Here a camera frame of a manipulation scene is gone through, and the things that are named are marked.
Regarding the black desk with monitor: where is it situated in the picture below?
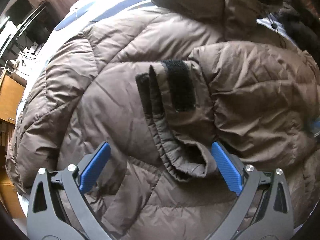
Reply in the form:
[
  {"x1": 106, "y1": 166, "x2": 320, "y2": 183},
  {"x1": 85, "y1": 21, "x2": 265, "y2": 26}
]
[{"x1": 1, "y1": 0, "x2": 58, "y2": 59}]

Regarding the black jacket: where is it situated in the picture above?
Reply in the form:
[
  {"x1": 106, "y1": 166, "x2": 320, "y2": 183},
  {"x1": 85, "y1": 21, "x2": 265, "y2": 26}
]
[{"x1": 275, "y1": 0, "x2": 319, "y2": 54}]

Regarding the wooden nightstand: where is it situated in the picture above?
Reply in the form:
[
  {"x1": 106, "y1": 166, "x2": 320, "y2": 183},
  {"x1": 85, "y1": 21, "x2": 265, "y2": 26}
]
[{"x1": 0, "y1": 72, "x2": 25, "y2": 219}]

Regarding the white blue striped bed sheet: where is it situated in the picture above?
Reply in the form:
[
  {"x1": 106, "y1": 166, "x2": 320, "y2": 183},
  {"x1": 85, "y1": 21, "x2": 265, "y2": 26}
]
[{"x1": 15, "y1": 0, "x2": 320, "y2": 218}]

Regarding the brown puffer jacket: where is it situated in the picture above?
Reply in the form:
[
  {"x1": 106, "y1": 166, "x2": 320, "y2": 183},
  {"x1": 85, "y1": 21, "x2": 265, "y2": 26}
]
[{"x1": 5, "y1": 0, "x2": 319, "y2": 239}]

